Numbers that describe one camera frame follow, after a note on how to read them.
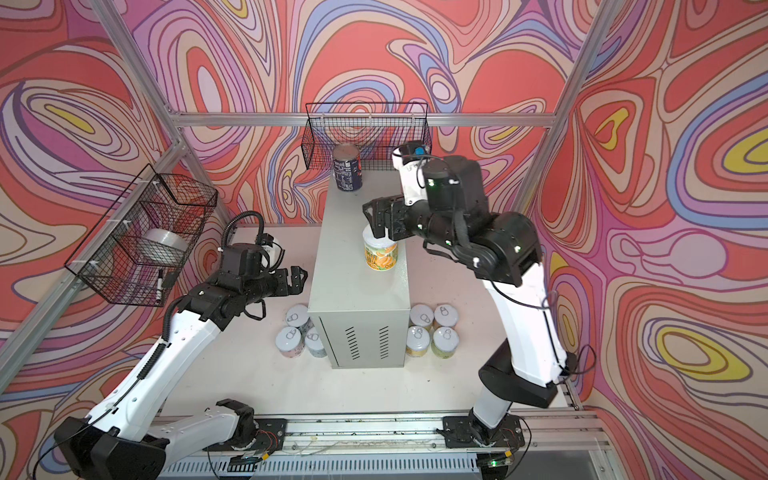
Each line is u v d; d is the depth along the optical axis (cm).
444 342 84
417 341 84
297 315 88
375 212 45
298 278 68
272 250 67
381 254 60
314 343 84
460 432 73
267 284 62
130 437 39
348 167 75
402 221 45
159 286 72
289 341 84
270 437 72
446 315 88
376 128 94
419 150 42
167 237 73
